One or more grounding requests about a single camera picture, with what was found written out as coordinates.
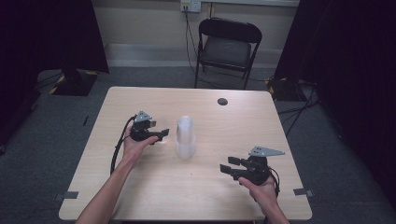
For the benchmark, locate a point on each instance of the black folding chair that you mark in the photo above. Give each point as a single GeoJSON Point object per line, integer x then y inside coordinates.
{"type": "Point", "coordinates": [229, 51]}

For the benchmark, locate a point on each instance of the person's right hand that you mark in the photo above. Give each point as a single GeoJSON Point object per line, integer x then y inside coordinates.
{"type": "Point", "coordinates": [263, 194]}

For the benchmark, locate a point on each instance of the person's left hand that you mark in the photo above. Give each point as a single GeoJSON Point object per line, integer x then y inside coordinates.
{"type": "Point", "coordinates": [135, 149]}

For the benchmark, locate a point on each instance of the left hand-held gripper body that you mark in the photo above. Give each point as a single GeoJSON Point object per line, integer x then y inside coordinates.
{"type": "Point", "coordinates": [140, 129]}

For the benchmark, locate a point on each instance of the white wall socket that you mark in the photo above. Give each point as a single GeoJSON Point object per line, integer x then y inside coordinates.
{"type": "Point", "coordinates": [190, 5]}

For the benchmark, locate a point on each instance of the black stand base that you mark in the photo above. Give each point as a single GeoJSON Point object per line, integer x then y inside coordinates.
{"type": "Point", "coordinates": [281, 88]}
{"type": "Point", "coordinates": [74, 83]}

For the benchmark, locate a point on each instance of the black table grommet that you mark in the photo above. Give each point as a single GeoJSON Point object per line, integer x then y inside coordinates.
{"type": "Point", "coordinates": [222, 101]}

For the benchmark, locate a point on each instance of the grey tape strip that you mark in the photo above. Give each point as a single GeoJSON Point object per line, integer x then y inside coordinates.
{"type": "Point", "coordinates": [302, 192]}
{"type": "Point", "coordinates": [69, 195]}

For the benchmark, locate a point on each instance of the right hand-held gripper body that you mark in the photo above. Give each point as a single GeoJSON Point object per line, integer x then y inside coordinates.
{"type": "Point", "coordinates": [257, 171]}

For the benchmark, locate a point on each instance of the black curtain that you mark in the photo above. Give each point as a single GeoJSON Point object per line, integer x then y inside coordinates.
{"type": "Point", "coordinates": [40, 46]}
{"type": "Point", "coordinates": [348, 77]}

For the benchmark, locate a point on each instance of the stack of clear plastic cups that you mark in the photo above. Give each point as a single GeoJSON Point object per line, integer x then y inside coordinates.
{"type": "Point", "coordinates": [185, 140]}

